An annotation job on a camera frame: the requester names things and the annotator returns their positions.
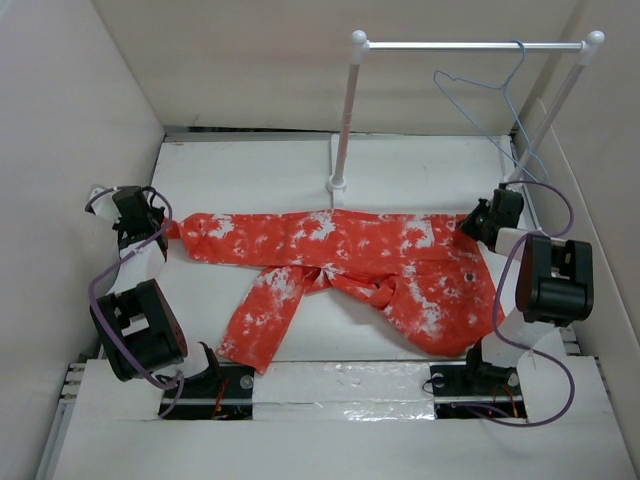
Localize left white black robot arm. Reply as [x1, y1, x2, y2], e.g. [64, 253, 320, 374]
[85, 186, 188, 382]

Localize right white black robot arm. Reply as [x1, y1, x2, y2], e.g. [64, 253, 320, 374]
[459, 182, 594, 394]

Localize white clothes rack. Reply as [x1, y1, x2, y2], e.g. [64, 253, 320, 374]
[326, 29, 605, 207]

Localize orange white tie-dye trousers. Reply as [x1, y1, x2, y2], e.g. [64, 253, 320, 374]
[168, 209, 504, 373]

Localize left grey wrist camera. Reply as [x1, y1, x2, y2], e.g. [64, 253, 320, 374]
[84, 185, 120, 224]

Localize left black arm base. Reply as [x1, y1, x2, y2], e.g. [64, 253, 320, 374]
[158, 342, 255, 421]

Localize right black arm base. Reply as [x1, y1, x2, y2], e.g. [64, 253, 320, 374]
[421, 345, 527, 420]

